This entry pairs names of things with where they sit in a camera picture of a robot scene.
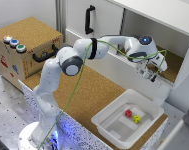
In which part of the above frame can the yellow block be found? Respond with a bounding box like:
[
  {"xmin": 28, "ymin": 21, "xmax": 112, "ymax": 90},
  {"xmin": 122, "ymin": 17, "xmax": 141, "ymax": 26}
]
[{"xmin": 132, "ymin": 114, "xmax": 142, "ymax": 124}]

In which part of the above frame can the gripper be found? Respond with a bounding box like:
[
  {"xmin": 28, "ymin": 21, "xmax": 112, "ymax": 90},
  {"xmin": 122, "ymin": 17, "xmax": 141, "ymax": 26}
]
[{"xmin": 135, "ymin": 59, "xmax": 161, "ymax": 83}]

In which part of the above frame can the pink block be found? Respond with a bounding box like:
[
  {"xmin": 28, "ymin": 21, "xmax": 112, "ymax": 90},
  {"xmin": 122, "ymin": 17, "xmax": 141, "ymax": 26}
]
[{"xmin": 124, "ymin": 109, "xmax": 133, "ymax": 118}]

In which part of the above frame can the white cabinet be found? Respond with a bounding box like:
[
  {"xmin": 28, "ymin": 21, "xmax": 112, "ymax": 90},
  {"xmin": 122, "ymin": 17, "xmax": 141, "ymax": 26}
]
[{"xmin": 62, "ymin": 0, "xmax": 189, "ymax": 114}]

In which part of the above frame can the wooden drawer box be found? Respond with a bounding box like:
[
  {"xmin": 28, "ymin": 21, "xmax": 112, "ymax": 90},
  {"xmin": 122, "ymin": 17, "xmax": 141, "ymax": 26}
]
[{"xmin": 0, "ymin": 16, "xmax": 65, "ymax": 92}]

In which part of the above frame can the green button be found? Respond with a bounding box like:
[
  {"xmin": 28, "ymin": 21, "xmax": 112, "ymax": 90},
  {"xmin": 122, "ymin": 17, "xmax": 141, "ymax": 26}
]
[{"xmin": 15, "ymin": 43, "xmax": 28, "ymax": 54}]

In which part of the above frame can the white plastic box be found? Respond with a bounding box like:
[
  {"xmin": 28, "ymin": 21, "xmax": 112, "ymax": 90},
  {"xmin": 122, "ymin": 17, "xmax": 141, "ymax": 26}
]
[{"xmin": 90, "ymin": 88, "xmax": 165, "ymax": 150}]

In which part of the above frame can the red button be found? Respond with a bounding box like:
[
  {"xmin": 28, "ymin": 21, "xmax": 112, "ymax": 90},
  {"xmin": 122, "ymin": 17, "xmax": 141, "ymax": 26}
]
[{"xmin": 3, "ymin": 34, "xmax": 14, "ymax": 45}]

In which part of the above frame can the white sliding door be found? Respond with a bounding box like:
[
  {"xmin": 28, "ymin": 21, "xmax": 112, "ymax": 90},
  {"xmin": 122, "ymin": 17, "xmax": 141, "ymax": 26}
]
[{"xmin": 65, "ymin": 0, "xmax": 126, "ymax": 51}]

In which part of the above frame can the black door handle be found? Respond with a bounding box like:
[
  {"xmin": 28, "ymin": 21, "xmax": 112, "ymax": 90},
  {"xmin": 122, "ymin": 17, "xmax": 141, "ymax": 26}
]
[{"xmin": 84, "ymin": 4, "xmax": 96, "ymax": 36}]

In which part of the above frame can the black drawer handle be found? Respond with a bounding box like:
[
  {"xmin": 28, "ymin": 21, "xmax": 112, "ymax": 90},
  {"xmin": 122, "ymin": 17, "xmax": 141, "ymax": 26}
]
[{"xmin": 31, "ymin": 43, "xmax": 60, "ymax": 64}]

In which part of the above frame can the blue button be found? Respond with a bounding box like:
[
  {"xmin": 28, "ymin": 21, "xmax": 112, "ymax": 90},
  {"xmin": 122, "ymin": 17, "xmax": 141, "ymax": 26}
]
[{"xmin": 9, "ymin": 38, "xmax": 20, "ymax": 48}]

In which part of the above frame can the green cable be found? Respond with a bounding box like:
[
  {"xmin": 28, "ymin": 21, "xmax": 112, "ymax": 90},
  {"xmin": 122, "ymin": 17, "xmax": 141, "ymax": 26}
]
[{"xmin": 36, "ymin": 39, "xmax": 169, "ymax": 150}]

